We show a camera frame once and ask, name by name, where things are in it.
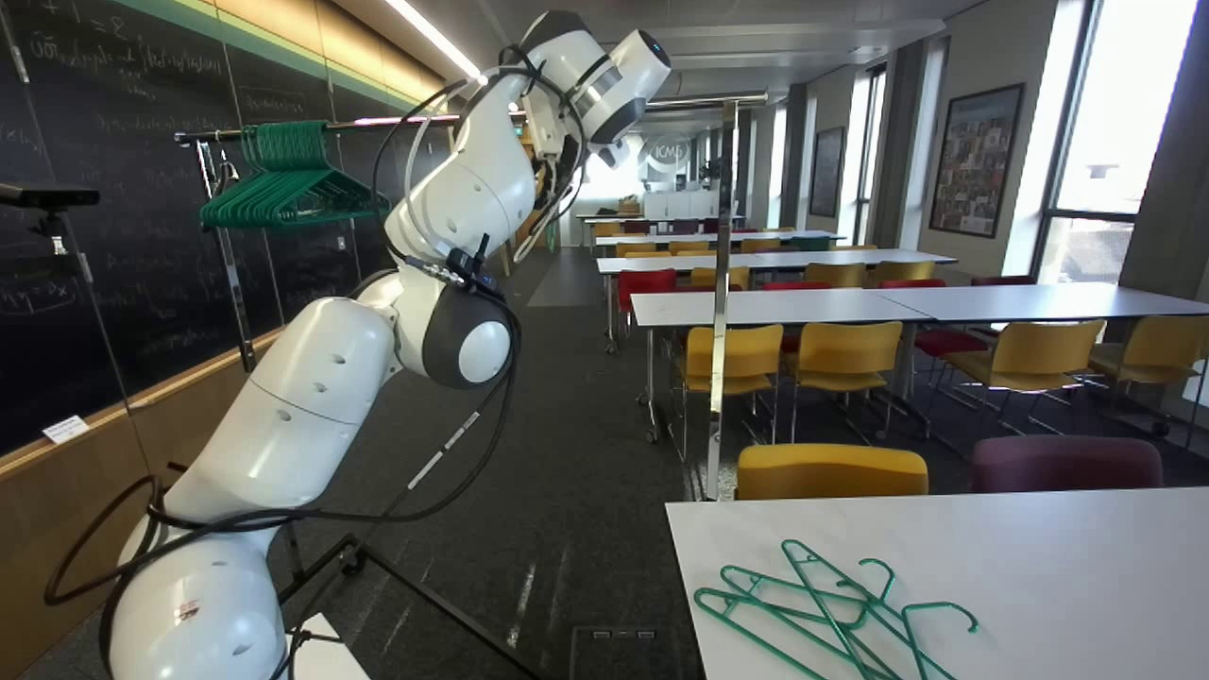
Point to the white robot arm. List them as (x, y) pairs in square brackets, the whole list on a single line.
[(197, 597)]

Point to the yellow chair near table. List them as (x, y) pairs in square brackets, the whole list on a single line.
[(830, 470)]

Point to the green hangers pile on table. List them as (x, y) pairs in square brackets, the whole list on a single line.
[(825, 622)]

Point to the white long table row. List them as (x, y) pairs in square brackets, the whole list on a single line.
[(850, 334)]

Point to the maroon chair near table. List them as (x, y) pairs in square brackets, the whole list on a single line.
[(1062, 461)]

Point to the white front table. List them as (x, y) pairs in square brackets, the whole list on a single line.
[(1067, 582)]

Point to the green hangers on rail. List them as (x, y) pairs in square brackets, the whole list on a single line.
[(289, 184)]

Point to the framed wall picture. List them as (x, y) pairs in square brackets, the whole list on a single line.
[(971, 169)]

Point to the black camera on tripod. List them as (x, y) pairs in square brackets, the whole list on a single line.
[(46, 291)]

